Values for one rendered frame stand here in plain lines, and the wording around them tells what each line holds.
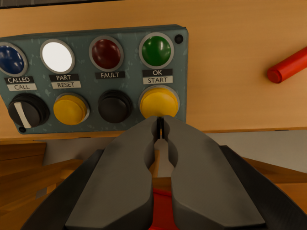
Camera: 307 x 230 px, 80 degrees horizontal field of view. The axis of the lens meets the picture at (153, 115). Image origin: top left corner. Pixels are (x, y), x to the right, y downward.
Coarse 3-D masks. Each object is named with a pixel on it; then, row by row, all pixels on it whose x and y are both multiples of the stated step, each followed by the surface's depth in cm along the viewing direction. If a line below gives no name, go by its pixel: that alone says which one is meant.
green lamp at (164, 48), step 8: (152, 40) 12; (160, 40) 12; (144, 48) 12; (152, 48) 12; (160, 48) 12; (168, 48) 12; (144, 56) 13; (152, 56) 13; (160, 56) 13; (168, 56) 13; (152, 64) 13; (160, 64) 13
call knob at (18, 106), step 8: (24, 96) 14; (16, 104) 14; (24, 104) 14; (32, 104) 14; (40, 104) 15; (8, 112) 14; (16, 112) 14; (24, 112) 14; (32, 112) 14; (40, 112) 14; (16, 120) 14; (24, 120) 14; (32, 120) 14; (40, 120) 15
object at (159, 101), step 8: (160, 88) 14; (144, 96) 14; (152, 96) 13; (160, 96) 13; (168, 96) 13; (144, 104) 14; (152, 104) 14; (160, 104) 14; (168, 104) 14; (176, 104) 14; (144, 112) 14; (152, 112) 14; (160, 112) 14; (168, 112) 14; (176, 112) 14
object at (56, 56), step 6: (54, 42) 13; (48, 48) 13; (54, 48) 13; (60, 48) 13; (66, 48) 13; (42, 54) 13; (48, 54) 13; (54, 54) 13; (60, 54) 13; (66, 54) 13; (48, 60) 13; (54, 60) 13; (60, 60) 13; (66, 60) 13; (48, 66) 13; (54, 66) 13; (60, 66) 13; (66, 66) 13
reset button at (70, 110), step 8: (64, 96) 14; (72, 96) 14; (56, 104) 14; (64, 104) 14; (72, 104) 14; (80, 104) 14; (56, 112) 14; (64, 112) 14; (72, 112) 14; (80, 112) 14; (64, 120) 14; (72, 120) 14; (80, 120) 14
